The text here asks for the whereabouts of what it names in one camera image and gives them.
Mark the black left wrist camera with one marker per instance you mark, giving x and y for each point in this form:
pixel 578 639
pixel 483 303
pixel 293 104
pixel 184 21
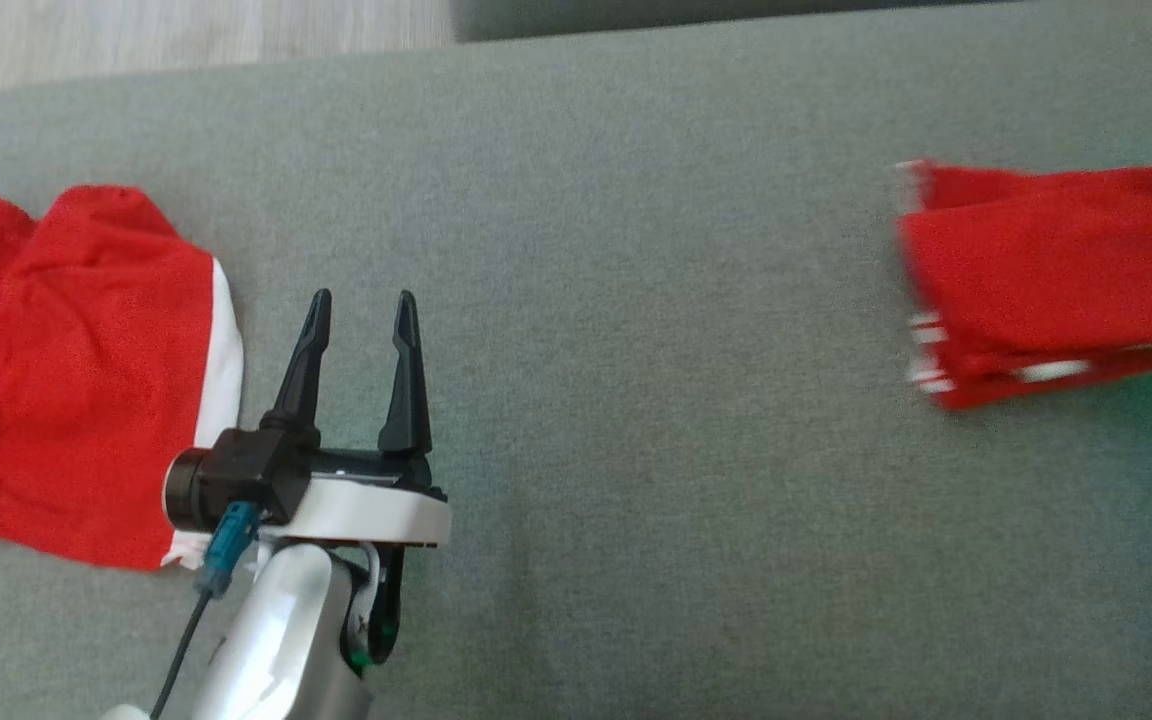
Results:
pixel 246 475

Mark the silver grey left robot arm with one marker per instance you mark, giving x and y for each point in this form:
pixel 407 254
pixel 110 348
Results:
pixel 276 640

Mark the red shorts with white stripe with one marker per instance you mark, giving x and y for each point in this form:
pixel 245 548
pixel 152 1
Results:
pixel 86 380

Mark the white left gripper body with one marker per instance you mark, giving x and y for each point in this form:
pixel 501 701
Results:
pixel 376 515

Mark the red basketball jersey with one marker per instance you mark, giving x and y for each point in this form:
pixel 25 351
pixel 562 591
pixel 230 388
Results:
pixel 1056 270

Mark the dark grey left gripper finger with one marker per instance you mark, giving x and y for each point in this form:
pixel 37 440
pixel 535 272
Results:
pixel 304 390
pixel 408 400

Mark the grey fabric sofa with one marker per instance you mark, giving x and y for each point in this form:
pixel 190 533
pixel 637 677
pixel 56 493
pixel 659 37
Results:
pixel 636 350

